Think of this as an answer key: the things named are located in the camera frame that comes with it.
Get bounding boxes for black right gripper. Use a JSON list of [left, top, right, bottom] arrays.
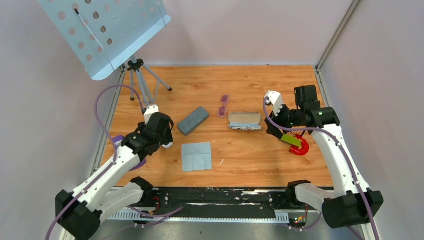
[[264, 100, 304, 139]]

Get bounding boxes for white frame black sunglasses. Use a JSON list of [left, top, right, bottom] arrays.
[[163, 142, 174, 149]]

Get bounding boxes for flag print glasses case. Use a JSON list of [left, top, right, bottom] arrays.
[[228, 112, 262, 125]]

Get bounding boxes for light blue cloth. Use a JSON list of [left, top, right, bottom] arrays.
[[228, 122, 262, 131], [181, 142, 212, 172]]

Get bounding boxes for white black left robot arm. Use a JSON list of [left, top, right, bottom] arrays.
[[55, 112, 174, 240]]

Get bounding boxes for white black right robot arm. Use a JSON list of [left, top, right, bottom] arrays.
[[263, 85, 384, 229]]

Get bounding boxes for pink transparent sunglasses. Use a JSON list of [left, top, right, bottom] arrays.
[[216, 94, 230, 119]]

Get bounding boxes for green toy brick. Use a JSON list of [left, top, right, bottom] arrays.
[[280, 134, 302, 148]]

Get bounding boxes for grey-green glasses case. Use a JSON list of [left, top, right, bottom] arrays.
[[177, 106, 210, 136]]

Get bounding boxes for red toy arch block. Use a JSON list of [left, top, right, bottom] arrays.
[[289, 134, 310, 156]]

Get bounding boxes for purple glasses case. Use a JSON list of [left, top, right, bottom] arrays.
[[112, 135, 147, 172]]

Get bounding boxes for perforated metal music stand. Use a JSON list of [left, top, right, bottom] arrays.
[[39, 0, 172, 105]]

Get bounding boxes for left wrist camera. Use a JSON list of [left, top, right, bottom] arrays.
[[143, 104, 160, 124]]

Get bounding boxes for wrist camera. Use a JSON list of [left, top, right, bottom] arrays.
[[264, 90, 285, 116], [143, 104, 160, 124]]

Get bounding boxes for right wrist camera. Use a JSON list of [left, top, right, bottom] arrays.
[[264, 90, 285, 116]]

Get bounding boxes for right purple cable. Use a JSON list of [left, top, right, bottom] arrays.
[[263, 97, 382, 240]]

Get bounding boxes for purple cable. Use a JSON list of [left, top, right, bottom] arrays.
[[44, 84, 183, 240], [263, 97, 382, 240]]

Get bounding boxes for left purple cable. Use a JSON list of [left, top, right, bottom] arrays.
[[44, 84, 183, 240]]

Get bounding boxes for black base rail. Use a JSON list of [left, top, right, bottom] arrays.
[[70, 186, 374, 223]]

